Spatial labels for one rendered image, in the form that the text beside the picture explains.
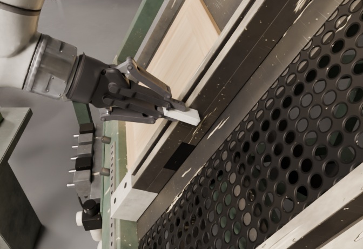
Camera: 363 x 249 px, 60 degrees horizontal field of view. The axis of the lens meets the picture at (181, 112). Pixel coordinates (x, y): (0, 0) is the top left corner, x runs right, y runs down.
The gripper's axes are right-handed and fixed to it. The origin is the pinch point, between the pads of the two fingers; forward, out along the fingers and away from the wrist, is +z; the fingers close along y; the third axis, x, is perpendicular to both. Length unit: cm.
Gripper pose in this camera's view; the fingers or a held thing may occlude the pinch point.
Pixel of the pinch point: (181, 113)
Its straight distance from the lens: 58.4
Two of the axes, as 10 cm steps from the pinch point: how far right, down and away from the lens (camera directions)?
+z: 8.6, 2.9, 4.2
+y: 4.9, -7.1, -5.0
